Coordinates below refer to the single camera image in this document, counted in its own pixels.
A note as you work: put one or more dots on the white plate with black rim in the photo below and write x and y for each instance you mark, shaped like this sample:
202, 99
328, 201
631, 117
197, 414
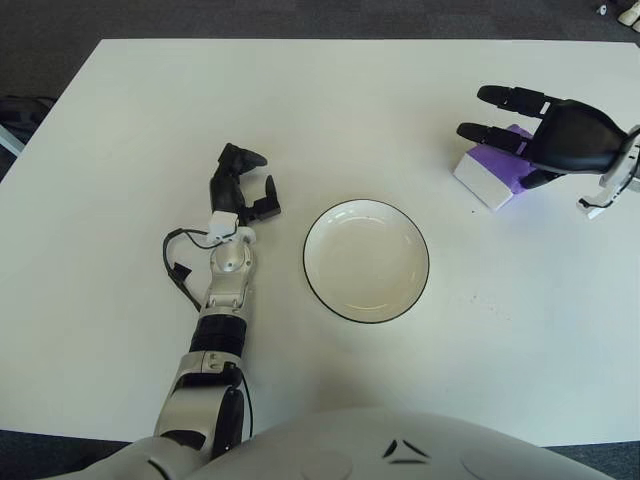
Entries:
365, 260

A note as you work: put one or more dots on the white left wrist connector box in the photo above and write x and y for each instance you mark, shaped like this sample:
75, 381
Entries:
222, 227

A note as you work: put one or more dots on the purple tissue paper pack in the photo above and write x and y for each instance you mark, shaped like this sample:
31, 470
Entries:
487, 175

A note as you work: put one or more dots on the black bag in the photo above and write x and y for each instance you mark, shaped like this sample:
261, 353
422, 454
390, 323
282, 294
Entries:
22, 115

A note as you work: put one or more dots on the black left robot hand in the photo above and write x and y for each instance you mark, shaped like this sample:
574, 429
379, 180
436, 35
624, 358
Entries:
225, 192

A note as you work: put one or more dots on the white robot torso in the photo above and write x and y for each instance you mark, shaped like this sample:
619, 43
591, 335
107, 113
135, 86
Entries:
350, 450

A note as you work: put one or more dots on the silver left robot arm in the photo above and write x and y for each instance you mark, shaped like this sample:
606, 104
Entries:
230, 260

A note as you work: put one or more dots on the white shoe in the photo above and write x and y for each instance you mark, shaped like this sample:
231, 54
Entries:
630, 12

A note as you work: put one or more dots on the white right wrist connector box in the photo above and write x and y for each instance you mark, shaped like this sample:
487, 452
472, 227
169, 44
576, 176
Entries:
597, 210

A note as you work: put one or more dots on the light blue panel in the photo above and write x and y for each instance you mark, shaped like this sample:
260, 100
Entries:
10, 142

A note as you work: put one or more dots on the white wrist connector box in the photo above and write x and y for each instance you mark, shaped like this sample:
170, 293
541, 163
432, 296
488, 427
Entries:
222, 227
597, 210

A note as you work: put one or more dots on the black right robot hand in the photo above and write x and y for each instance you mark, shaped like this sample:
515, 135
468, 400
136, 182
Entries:
575, 140

